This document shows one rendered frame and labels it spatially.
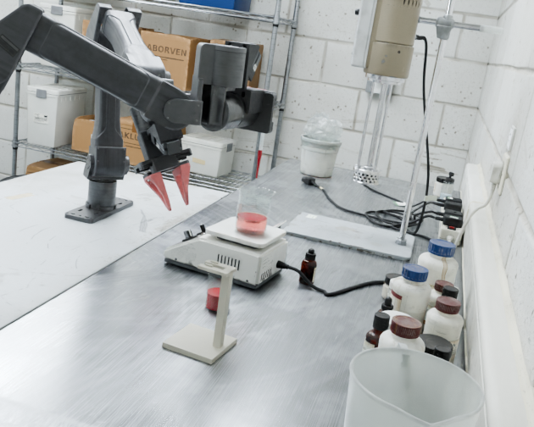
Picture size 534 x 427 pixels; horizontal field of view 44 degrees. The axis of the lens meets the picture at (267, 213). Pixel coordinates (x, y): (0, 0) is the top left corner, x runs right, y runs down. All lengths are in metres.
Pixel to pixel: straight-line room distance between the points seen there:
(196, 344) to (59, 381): 0.20
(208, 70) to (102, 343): 0.42
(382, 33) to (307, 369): 0.82
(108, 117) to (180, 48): 2.03
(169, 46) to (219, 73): 2.53
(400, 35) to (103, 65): 0.75
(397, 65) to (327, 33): 2.14
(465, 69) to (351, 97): 0.60
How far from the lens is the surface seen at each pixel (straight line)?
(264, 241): 1.17
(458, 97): 3.56
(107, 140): 1.47
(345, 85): 3.60
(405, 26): 1.50
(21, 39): 0.93
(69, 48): 0.95
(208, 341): 0.97
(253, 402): 0.86
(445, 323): 1.02
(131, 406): 0.83
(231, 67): 0.98
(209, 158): 3.50
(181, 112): 0.96
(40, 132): 3.84
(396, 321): 0.89
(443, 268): 1.20
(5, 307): 1.06
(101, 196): 1.51
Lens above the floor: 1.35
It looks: 15 degrees down
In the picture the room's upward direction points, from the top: 9 degrees clockwise
